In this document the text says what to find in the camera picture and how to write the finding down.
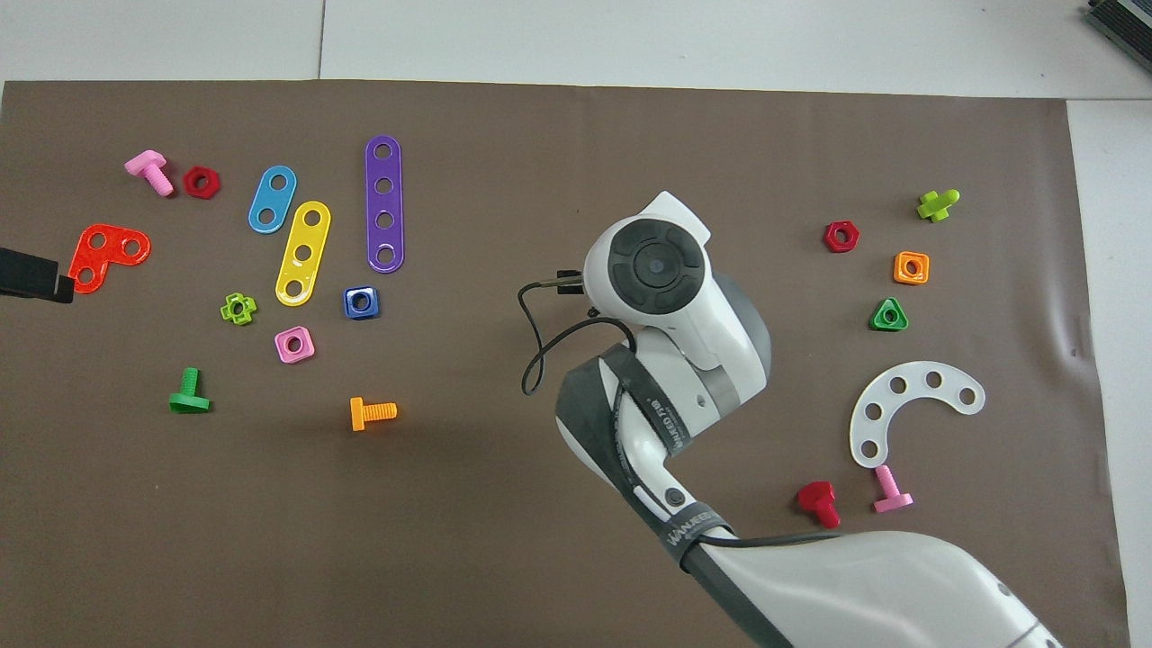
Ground orange heart-shaped plate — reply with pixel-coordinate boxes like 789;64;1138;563
68;223;152;295

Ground pink toy bolt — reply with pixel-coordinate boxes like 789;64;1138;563
124;149;176;198
873;464;914;515

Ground blue two-hole plate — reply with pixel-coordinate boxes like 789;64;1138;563
247;165;298;235

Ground pink square nut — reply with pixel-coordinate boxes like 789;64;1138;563
274;326;316;365

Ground yellow three-hole plate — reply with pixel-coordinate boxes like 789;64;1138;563
274;200;332;308

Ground purple four-hole plate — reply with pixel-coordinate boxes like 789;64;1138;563
364;135;405;275

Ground orange toy bolt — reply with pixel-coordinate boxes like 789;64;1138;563
349;396;399;433

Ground brown table mat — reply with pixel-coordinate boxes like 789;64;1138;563
0;79;1130;648

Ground red toy bolt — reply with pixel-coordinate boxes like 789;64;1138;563
796;481;842;530

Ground white curved hole plate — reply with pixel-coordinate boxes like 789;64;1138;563
849;361;986;469

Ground lime green toy bolt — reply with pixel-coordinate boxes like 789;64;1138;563
916;188;961;223

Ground dark ribbed device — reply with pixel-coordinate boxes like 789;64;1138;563
1084;0;1152;57

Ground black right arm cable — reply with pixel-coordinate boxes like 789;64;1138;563
517;268;847;552

